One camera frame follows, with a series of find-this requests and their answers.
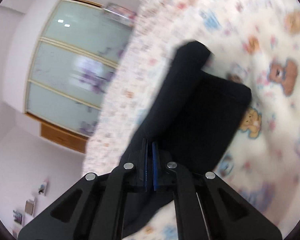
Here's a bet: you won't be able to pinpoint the small floral bed sheet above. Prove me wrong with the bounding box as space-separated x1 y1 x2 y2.
82 0 198 174

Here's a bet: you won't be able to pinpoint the glass sliding door wardrobe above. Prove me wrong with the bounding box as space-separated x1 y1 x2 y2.
25 0 132 152

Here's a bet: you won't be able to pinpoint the cartoon bear print blanket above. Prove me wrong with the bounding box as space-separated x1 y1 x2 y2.
138 0 300 237

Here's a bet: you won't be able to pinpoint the white wall shelf box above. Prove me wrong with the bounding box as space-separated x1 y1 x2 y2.
24 196 36 216

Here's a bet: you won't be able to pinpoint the black pants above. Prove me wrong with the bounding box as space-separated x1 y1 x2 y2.
115 41 253 239

